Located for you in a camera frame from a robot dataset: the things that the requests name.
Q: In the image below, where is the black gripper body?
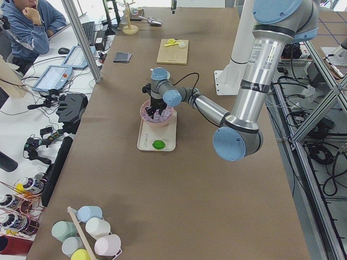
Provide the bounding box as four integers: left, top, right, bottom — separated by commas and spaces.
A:
142, 83, 166, 112

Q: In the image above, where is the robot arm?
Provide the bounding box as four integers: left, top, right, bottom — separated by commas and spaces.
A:
142, 1, 320, 161

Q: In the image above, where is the pink bowl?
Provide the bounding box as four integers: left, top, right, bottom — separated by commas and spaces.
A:
140, 100, 174, 127

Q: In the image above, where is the pile of ice cubes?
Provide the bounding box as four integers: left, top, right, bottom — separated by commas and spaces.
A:
141, 107, 174, 124

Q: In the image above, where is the cream plastic tray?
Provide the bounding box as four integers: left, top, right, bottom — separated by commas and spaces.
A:
137, 110, 177, 152

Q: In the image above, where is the green lime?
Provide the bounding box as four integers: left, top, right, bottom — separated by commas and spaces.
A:
152, 140, 166, 150

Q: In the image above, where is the bamboo cutting board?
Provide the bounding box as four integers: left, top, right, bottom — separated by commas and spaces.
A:
156, 38, 189, 65

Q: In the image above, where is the grey folded cloth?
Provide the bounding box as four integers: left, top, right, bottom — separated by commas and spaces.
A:
113, 51, 132, 63

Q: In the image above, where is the yellow plastic knife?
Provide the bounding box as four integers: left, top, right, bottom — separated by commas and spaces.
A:
164, 42, 179, 47

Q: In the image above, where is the lemon slice stack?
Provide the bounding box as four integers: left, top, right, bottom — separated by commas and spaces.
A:
167, 38, 176, 44

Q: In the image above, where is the black device stand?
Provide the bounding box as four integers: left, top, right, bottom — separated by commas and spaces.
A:
41, 93, 88, 207

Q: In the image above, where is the wooden mug stand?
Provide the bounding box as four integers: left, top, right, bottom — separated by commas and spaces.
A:
122, 1, 138, 35

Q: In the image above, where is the metal scoop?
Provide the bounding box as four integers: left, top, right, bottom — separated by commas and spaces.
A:
139, 16, 163, 27

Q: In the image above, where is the blue teach pendant far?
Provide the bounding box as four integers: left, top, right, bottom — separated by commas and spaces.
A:
62, 45, 88, 69

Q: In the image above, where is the blue teach pendant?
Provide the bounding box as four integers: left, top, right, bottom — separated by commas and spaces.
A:
62, 45, 88, 69
32, 65, 73, 92

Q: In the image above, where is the blue teach pendant near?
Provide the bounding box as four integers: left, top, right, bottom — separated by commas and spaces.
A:
32, 65, 73, 92

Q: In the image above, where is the black keyboard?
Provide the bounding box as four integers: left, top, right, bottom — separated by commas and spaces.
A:
81, 21, 95, 46

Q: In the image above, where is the computer mouse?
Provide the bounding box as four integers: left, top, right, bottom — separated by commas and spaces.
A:
58, 48, 70, 55

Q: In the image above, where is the blue plastic cup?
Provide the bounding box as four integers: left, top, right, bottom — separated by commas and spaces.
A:
77, 205, 103, 223

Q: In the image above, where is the white plastic cup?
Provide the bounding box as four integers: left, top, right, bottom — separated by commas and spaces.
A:
85, 217, 111, 240

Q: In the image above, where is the wooden cup rack stick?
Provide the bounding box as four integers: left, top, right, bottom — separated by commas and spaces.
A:
67, 206, 97, 260

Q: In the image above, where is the pink plastic cup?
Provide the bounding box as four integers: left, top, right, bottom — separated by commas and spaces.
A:
94, 234, 122, 256

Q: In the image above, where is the seated person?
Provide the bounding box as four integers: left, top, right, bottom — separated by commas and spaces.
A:
1, 1, 66, 75

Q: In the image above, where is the green plastic cup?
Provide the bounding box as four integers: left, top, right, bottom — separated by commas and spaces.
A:
51, 221, 77, 242

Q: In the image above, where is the grey plastic cup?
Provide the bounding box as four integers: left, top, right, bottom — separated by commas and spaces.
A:
61, 237, 84, 257

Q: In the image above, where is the yellow plastic cup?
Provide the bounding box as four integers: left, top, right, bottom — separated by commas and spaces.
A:
70, 249, 91, 260

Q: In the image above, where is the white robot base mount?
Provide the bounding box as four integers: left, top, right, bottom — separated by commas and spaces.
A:
214, 0, 266, 95

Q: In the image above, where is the aluminium frame post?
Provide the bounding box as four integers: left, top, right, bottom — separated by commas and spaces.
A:
62, 0, 101, 83

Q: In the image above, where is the copper wire bottle rack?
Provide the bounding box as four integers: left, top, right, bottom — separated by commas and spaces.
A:
1, 177, 46, 238

